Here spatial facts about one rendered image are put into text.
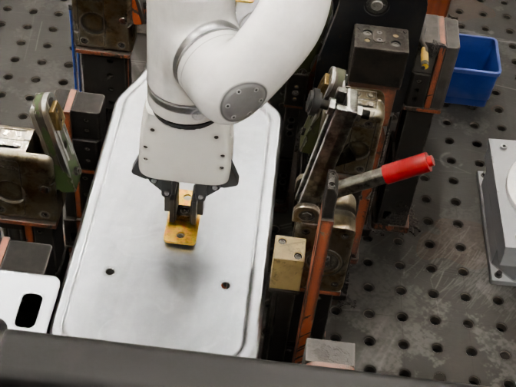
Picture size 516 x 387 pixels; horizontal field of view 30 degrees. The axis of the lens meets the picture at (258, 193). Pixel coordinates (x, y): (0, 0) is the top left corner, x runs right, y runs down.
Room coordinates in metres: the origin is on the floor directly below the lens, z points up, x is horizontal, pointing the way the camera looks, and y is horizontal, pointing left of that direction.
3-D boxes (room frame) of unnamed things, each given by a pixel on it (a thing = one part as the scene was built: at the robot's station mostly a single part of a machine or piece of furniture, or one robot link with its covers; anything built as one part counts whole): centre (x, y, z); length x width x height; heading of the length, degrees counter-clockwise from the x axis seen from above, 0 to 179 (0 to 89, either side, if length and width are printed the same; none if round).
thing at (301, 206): (0.73, -0.06, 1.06); 0.03 x 0.01 x 0.03; 90
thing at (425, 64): (1.03, -0.19, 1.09); 0.10 x 0.01 x 0.01; 0
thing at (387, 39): (0.99, -0.13, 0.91); 0.07 x 0.05 x 0.42; 90
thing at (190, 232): (0.75, 0.08, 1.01); 0.08 x 0.04 x 0.01; 0
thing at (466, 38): (1.43, -0.36, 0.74); 0.11 x 0.10 x 0.09; 0
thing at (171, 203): (0.75, 0.11, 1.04); 0.03 x 0.03 x 0.07; 0
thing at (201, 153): (0.75, 0.08, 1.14); 0.10 x 0.07 x 0.11; 90
